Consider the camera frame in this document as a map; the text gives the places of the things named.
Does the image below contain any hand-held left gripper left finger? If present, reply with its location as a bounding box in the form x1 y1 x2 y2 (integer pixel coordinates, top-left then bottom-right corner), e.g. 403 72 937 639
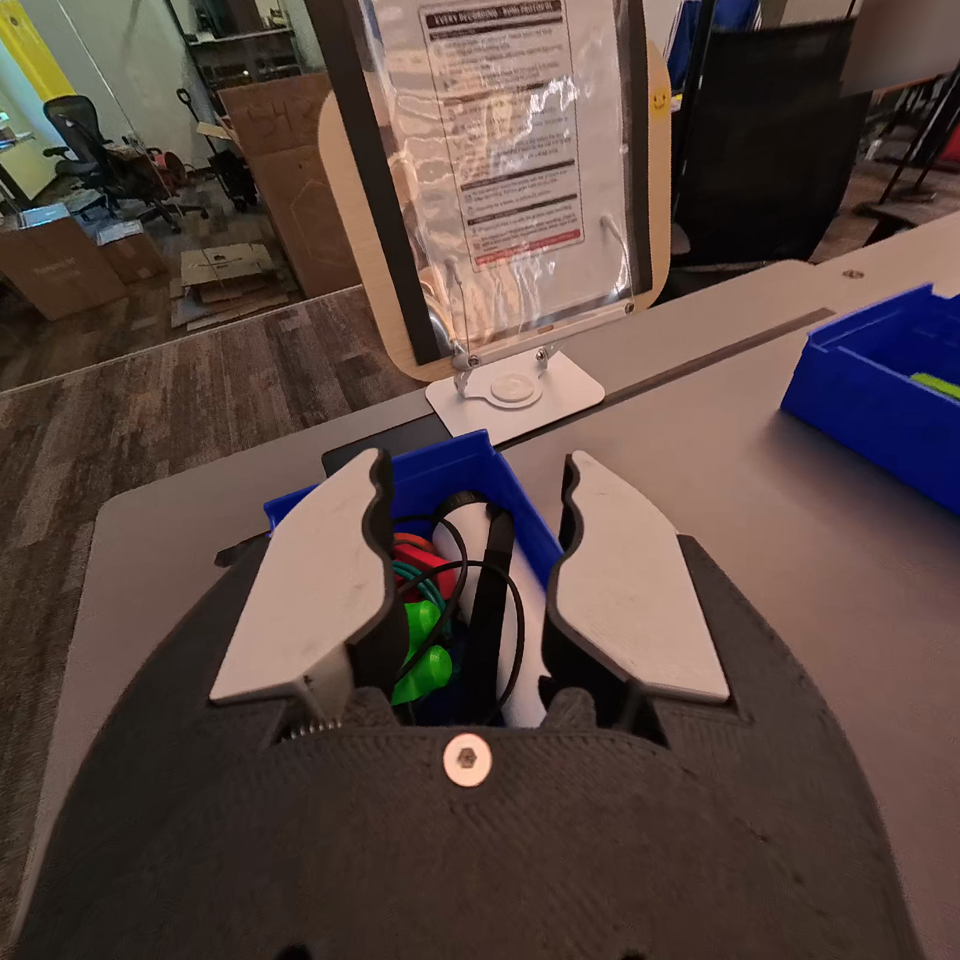
208 448 412 725

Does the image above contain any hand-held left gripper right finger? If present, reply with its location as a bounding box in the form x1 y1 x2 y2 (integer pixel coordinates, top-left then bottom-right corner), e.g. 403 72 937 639
540 450 732 730

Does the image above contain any black cable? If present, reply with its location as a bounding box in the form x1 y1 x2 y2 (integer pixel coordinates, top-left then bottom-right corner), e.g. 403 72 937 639
390 513 526 706

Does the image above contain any blue plastic bin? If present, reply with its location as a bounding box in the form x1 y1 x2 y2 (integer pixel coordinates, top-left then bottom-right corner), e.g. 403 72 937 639
780 281 960 515
264 429 565 727

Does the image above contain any black hand cart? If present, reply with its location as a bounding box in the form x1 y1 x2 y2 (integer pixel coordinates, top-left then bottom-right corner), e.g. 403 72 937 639
176 88 260 213

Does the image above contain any red toy piece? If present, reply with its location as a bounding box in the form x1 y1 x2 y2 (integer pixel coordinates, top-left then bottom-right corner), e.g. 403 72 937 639
391 534 459 597

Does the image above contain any white and black roll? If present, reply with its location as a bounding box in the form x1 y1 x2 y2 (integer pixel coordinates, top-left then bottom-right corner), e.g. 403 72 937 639
431 491 549 729

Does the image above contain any short green toy block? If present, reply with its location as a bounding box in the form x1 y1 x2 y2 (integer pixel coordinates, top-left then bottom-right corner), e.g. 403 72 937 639
391 600 455 706

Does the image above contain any flattened cardboard pile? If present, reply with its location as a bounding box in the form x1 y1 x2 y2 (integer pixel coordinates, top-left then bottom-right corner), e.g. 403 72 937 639
171 241 292 331

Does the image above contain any cardboard box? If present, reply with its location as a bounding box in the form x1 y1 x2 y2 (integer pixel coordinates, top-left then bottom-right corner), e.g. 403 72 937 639
217 71 365 297

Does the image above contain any brown cardboard carton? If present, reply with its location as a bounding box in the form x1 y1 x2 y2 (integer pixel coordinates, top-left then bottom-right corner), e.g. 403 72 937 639
0 217 129 322

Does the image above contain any document display board with stand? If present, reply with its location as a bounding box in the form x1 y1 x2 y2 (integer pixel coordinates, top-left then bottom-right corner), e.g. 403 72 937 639
303 0 674 438

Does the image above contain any black mesh chair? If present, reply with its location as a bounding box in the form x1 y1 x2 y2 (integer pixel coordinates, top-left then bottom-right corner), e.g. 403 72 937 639
671 18 871 271

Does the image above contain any grey mesh office chair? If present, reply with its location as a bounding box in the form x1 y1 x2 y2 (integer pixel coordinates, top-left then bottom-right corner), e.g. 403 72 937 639
41 96 185 234

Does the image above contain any metal shelf rack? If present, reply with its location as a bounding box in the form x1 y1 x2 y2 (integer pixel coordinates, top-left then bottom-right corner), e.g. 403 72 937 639
187 26 305 91

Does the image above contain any blue fabric cart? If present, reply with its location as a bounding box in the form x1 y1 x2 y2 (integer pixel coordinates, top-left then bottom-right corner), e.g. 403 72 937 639
667 0 759 91

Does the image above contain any bundle of coloured wires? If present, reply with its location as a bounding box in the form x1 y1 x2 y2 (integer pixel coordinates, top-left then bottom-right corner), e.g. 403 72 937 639
393 562 455 646

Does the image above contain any yellow post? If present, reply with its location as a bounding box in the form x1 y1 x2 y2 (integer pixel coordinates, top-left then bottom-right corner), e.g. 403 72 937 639
0 0 76 102

